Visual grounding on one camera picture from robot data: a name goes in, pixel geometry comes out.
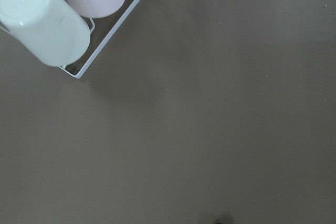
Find white plastic cup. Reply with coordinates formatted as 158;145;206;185
1;0;91;67

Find white wire cup rack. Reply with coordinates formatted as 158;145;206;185
0;0;161;79

